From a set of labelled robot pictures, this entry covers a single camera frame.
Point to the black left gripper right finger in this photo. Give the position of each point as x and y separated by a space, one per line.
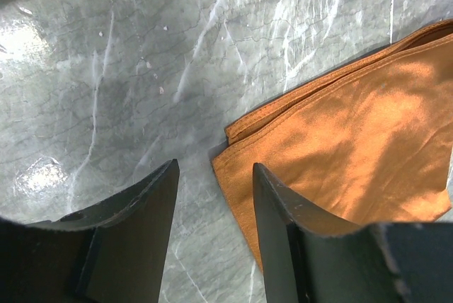
311 255

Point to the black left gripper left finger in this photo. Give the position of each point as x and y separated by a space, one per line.
113 251

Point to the orange cloth napkin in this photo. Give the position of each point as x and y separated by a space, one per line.
368 142

